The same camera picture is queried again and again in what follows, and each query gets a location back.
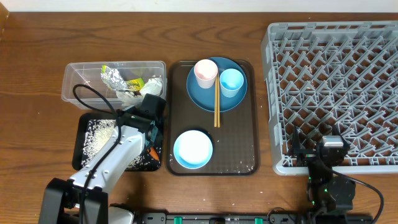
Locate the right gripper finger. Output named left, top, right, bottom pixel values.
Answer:
left=292, top=126, right=300, bottom=150
left=332, top=125, right=349, bottom=148

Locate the orange carrot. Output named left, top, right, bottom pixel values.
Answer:
left=148, top=147, right=160, bottom=161

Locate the light blue rice bowl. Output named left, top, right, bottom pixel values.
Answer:
left=173, top=130, right=213, bottom=169

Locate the white tissue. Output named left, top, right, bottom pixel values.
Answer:
left=116, top=91, right=144, bottom=106
left=139, top=78, right=163, bottom=96

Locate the foil snack wrapper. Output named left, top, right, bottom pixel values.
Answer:
left=101, top=65, right=145, bottom=91

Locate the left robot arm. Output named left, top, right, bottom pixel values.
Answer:
left=39, top=109, right=164, bottom=223

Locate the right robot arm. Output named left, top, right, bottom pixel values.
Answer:
left=290, top=127, right=356, bottom=223

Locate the grey dishwasher rack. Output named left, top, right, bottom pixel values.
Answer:
left=261, top=21, right=397, bottom=175

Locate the spilled white rice pile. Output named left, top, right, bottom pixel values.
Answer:
left=79, top=119, right=162, bottom=172

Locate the brown serving tray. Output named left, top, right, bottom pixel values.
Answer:
left=166, top=60, right=260, bottom=176

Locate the black plastic tray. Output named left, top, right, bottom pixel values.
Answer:
left=72, top=113, right=164, bottom=170

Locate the blue plate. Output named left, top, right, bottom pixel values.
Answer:
left=187, top=57, right=248, bottom=113

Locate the left wooden chopstick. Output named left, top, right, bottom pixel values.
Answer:
left=214, top=73, right=218, bottom=128

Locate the wooden chopstick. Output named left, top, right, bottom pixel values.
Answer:
left=214, top=73, right=218, bottom=128
left=215, top=74, right=220, bottom=128

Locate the pink cup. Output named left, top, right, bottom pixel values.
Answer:
left=194, top=59, right=218, bottom=89

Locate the right wooden chopstick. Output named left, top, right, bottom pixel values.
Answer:
left=215, top=74, right=220, bottom=128

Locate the clear plastic bin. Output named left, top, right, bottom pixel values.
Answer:
left=62, top=61, right=167, bottom=110

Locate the light blue cup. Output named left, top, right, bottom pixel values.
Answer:
left=220, top=68, right=244, bottom=98

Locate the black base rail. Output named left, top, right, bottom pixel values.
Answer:
left=133, top=211, right=373, bottom=224

